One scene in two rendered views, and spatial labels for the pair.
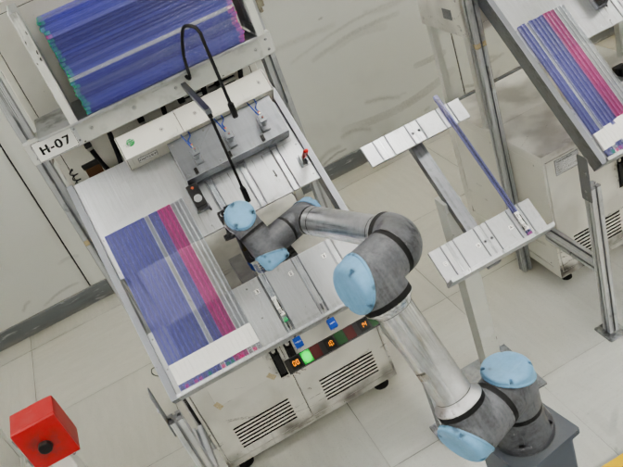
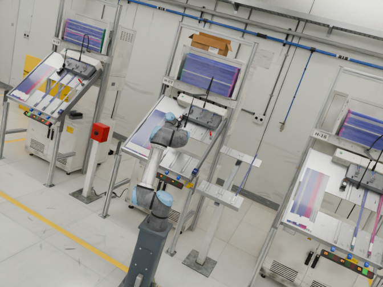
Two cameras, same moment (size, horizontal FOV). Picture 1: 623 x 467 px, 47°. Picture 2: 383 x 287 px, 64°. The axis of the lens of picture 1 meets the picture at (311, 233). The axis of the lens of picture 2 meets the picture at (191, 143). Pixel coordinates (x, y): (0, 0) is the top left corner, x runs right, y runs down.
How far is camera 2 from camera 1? 134 cm
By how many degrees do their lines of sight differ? 32
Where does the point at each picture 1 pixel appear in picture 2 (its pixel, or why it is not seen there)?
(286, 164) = (206, 134)
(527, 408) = (157, 209)
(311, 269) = (179, 158)
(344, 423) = not seen: hidden behind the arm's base
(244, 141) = (203, 119)
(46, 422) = (101, 127)
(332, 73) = (287, 171)
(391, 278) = (161, 137)
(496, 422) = (144, 197)
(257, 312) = not seen: hidden behind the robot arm
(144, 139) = (185, 98)
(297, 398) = not seen: hidden behind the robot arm
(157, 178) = (179, 110)
